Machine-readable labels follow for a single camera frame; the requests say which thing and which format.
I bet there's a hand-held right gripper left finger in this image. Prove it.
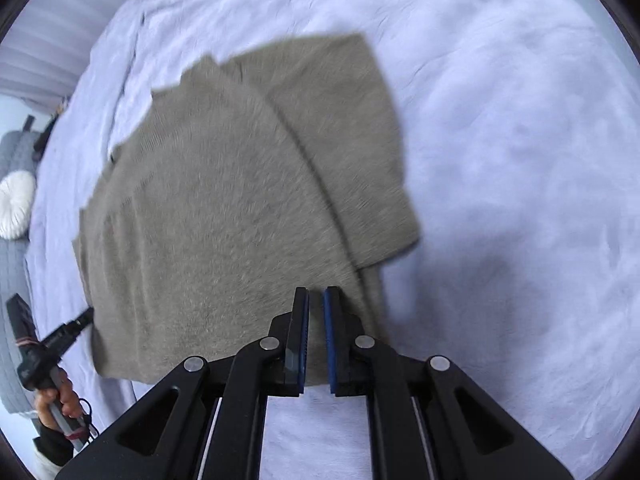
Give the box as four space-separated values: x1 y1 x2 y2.
54 287 312 480

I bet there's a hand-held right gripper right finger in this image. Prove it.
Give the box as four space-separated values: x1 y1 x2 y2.
322 285 576 480

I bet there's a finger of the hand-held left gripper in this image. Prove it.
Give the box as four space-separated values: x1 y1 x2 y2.
67 306 96 342

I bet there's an olive knit sweater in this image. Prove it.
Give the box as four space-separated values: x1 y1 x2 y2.
71 32 422 388

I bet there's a person's left hand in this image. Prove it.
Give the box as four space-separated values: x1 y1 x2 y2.
34 366 82 435

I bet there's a grey quilted headboard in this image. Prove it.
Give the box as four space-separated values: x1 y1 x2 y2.
0 130 48 416

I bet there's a round white pleated pillow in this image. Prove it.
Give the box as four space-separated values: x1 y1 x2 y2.
0 171 38 240

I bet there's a black device on bed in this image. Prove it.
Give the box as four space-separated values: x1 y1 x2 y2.
22 112 63 161

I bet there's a lavender plush blanket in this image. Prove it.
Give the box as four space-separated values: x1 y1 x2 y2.
22 0 640 480

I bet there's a grey curtain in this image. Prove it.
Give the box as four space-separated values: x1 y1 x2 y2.
0 0 176 98

